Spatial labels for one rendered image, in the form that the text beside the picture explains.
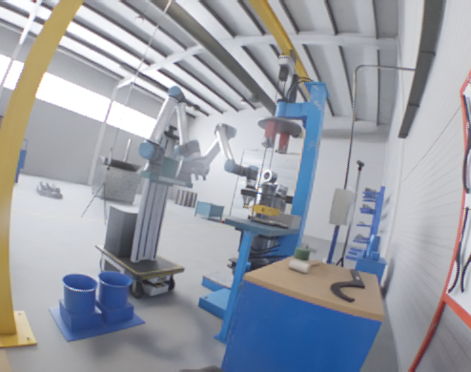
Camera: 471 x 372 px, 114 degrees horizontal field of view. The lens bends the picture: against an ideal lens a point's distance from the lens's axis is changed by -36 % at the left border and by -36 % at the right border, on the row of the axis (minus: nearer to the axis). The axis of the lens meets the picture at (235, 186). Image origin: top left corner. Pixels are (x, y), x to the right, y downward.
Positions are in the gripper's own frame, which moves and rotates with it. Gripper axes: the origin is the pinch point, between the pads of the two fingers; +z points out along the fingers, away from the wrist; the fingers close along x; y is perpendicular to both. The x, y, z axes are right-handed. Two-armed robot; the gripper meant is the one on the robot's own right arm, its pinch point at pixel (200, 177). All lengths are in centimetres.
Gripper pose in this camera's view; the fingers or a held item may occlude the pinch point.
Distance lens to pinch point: 201.2
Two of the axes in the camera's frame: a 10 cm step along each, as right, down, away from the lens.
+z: 2.1, 9.7, -0.9
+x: -3.5, -0.1, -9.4
